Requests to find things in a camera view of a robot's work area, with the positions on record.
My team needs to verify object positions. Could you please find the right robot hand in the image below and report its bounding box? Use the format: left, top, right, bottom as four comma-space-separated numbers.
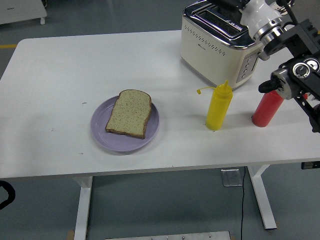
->
212, 0, 284, 35

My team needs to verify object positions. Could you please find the cream and chrome toaster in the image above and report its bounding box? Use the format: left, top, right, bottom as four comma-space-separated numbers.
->
179, 1, 271, 91

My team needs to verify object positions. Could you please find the bread slice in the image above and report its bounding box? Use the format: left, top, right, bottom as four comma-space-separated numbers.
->
104, 89, 153, 140

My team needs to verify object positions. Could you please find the purple round plate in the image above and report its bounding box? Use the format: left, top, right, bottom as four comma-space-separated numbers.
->
90, 94, 161, 154

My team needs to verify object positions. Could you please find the small silver floor plate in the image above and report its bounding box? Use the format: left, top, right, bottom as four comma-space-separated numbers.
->
220, 168, 244, 187

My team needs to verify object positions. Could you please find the red squeeze bottle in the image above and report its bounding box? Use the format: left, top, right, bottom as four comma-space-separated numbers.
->
251, 89, 310, 128

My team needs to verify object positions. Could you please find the yellow squeeze bottle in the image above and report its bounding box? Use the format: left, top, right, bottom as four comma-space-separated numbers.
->
196, 79, 234, 131

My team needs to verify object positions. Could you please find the black table control panel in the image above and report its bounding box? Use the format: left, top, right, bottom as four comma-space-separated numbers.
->
301, 161, 320, 170

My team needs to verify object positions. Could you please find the white table leg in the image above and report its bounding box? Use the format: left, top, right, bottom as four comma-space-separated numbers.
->
72, 175, 94, 240
246, 164, 278, 230

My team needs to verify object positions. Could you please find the white low platform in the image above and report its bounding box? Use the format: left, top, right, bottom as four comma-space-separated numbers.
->
0, 0, 48, 26

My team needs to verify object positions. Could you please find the black floor cable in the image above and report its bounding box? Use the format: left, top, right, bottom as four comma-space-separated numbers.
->
239, 166, 246, 240

